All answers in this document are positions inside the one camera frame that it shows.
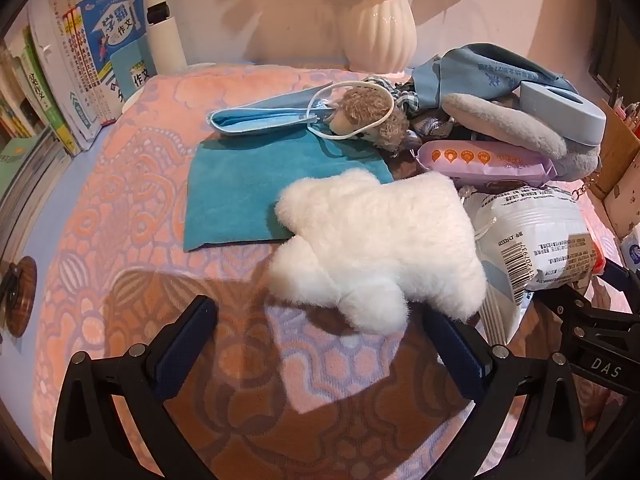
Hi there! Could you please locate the white ribbed vase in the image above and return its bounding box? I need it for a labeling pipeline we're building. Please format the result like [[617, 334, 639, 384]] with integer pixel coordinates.
[[340, 0, 418, 73]]

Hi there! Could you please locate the round wooden disc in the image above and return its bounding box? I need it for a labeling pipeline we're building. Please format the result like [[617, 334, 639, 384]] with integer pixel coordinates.
[[0, 256, 38, 338]]

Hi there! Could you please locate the grey plush mouse toy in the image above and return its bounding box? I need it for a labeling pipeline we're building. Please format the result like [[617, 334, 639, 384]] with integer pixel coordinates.
[[442, 92, 601, 181]]

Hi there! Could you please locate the brown hedgehog plush toy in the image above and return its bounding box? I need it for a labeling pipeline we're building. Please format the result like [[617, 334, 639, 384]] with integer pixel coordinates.
[[327, 85, 416, 153]]

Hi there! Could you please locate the teal drawstring pouch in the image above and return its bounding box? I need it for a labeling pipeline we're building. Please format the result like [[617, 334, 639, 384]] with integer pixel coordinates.
[[182, 132, 396, 253]]

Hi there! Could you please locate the blue cloth bag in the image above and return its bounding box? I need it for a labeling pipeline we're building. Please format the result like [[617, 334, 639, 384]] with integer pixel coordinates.
[[412, 42, 581, 111]]

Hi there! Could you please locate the white desk lamp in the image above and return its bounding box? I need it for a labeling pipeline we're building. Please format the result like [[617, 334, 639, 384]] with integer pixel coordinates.
[[121, 0, 221, 113]]

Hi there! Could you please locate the plaid scrunchie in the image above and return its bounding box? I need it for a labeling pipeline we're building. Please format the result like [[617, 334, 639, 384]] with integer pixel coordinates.
[[365, 75, 423, 113]]

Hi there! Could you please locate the light blue booklet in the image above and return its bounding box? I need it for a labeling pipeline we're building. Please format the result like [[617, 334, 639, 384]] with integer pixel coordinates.
[[109, 37, 151, 111]]

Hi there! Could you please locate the white cotton pad bag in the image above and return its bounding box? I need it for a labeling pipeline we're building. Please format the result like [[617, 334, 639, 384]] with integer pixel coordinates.
[[470, 185, 601, 346]]

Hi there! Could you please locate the pink patterned blanket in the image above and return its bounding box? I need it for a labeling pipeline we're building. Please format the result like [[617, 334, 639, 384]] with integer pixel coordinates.
[[30, 62, 640, 480]]

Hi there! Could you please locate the blue face mask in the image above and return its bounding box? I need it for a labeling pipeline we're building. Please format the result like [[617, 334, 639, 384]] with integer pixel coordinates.
[[206, 79, 398, 143]]

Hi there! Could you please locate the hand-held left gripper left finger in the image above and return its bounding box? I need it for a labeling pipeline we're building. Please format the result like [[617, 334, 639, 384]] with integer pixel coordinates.
[[52, 294, 218, 480]]

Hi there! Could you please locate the wooden pen holder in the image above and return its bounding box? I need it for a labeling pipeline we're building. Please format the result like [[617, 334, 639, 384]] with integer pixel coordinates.
[[590, 95, 640, 201]]

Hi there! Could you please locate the white tissue pack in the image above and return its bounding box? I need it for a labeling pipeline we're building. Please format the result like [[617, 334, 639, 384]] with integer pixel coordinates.
[[620, 230, 640, 271]]

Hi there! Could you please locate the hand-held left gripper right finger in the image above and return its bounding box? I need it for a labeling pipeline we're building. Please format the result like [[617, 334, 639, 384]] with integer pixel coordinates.
[[424, 305, 586, 480]]

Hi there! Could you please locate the white plush pillow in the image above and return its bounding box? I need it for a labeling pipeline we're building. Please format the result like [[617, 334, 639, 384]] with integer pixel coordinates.
[[267, 167, 488, 335]]

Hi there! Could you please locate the purple wipes packet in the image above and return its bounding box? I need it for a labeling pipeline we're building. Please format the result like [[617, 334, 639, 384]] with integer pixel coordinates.
[[415, 139, 558, 193]]

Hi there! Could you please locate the blue-grey hard case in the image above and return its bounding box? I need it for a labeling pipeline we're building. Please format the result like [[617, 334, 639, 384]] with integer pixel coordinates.
[[517, 82, 608, 146]]

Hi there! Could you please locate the row of books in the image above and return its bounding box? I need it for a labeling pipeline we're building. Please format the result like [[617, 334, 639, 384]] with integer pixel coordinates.
[[0, 0, 151, 211]]

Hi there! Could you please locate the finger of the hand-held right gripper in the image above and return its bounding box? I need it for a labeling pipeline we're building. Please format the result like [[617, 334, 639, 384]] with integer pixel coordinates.
[[601, 261, 640, 295], [532, 287, 640, 346]]

